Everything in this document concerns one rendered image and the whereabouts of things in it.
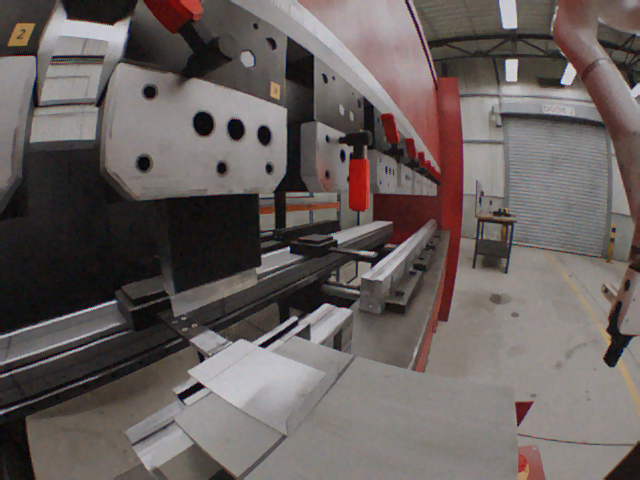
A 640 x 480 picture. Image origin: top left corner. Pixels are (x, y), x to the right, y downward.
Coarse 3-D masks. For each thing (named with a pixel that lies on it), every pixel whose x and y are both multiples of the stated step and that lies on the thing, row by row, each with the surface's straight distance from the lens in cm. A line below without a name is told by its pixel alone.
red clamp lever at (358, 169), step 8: (344, 136) 31; (352, 136) 30; (360, 136) 30; (368, 136) 30; (352, 144) 31; (360, 144) 30; (368, 144) 30; (360, 152) 30; (352, 160) 30; (360, 160) 30; (368, 160) 30; (352, 168) 30; (360, 168) 29; (368, 168) 30; (352, 176) 30; (360, 176) 29; (368, 176) 30; (352, 184) 30; (360, 184) 29; (368, 184) 30; (352, 192) 30; (360, 192) 29; (368, 192) 30; (352, 200) 30; (360, 200) 29; (368, 200) 30; (352, 208) 30; (360, 208) 29
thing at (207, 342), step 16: (128, 288) 46; (144, 288) 44; (160, 288) 43; (128, 304) 42; (144, 304) 41; (160, 304) 42; (128, 320) 44; (144, 320) 41; (160, 320) 41; (176, 320) 38; (192, 320) 37; (192, 336) 34; (208, 336) 33; (208, 352) 30
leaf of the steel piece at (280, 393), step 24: (240, 360) 28; (264, 360) 28; (288, 360) 28; (216, 384) 26; (240, 384) 25; (264, 384) 25; (288, 384) 25; (312, 384) 25; (240, 408) 23; (264, 408) 23; (288, 408) 23; (312, 408) 23; (288, 432) 21
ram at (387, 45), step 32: (96, 0) 26; (128, 0) 25; (256, 0) 27; (320, 0) 39; (352, 0) 53; (384, 0) 85; (288, 32) 29; (352, 32) 46; (384, 32) 71; (416, 32) 157; (384, 64) 62; (416, 64) 123; (416, 96) 106; (416, 128) 96
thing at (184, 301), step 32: (160, 224) 20; (192, 224) 20; (224, 224) 22; (256, 224) 24; (160, 256) 21; (192, 256) 20; (224, 256) 22; (256, 256) 25; (192, 288) 21; (224, 288) 24
